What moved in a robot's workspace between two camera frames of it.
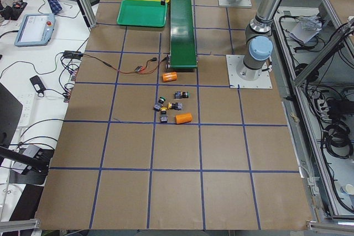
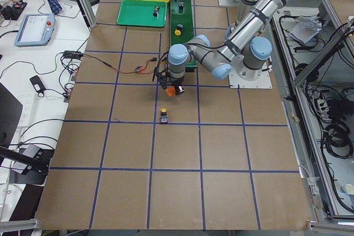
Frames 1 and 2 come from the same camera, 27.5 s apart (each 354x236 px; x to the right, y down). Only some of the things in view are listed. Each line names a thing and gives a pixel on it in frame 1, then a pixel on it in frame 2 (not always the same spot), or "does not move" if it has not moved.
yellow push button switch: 176,105 to 178,29
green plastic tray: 142,12 does not move
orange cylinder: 183,118 to 171,91
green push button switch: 182,94 to 155,14
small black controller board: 73,54 does not move
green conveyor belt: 183,50 does not move
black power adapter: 38,84 does not move
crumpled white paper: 305,29 does not move
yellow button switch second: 164,116 does not move
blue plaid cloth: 55,6 does not move
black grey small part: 159,105 to 181,3
